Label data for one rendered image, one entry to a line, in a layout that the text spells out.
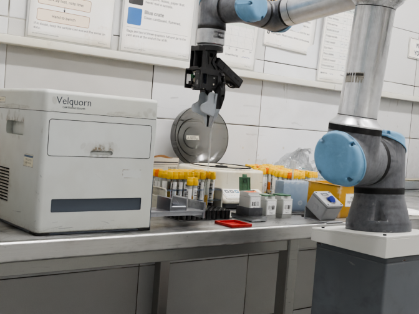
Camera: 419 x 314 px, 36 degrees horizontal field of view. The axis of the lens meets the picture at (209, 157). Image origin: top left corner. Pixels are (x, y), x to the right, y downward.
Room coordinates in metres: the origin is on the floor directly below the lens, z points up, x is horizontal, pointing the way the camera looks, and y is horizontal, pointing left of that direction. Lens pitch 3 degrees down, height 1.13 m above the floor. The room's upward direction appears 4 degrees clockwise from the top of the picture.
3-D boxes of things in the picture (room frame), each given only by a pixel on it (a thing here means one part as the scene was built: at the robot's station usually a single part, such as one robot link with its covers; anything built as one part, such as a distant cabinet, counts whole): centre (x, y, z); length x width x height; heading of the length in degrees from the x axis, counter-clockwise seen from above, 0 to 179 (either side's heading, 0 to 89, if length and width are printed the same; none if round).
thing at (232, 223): (1.64, -0.07, 0.88); 0.07 x 0.07 x 0.01; 39
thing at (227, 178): (2.09, -0.05, 0.94); 0.30 x 0.24 x 0.12; 31
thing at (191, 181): (1.72, 0.02, 0.93); 0.17 x 0.09 x 0.11; 130
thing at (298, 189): (1.96, -0.26, 0.92); 0.10 x 0.07 x 0.10; 124
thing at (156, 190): (1.82, 0.06, 0.91); 0.20 x 0.10 x 0.07; 129
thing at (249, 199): (1.76, -0.12, 0.92); 0.05 x 0.04 x 0.06; 37
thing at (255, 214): (1.76, -0.12, 0.89); 0.09 x 0.05 x 0.04; 37
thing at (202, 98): (1.73, 0.03, 1.17); 0.06 x 0.03 x 0.09; 129
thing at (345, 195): (2.02, -0.41, 0.93); 0.13 x 0.13 x 0.10; 39
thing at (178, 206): (1.55, 0.10, 0.92); 0.21 x 0.07 x 0.05; 129
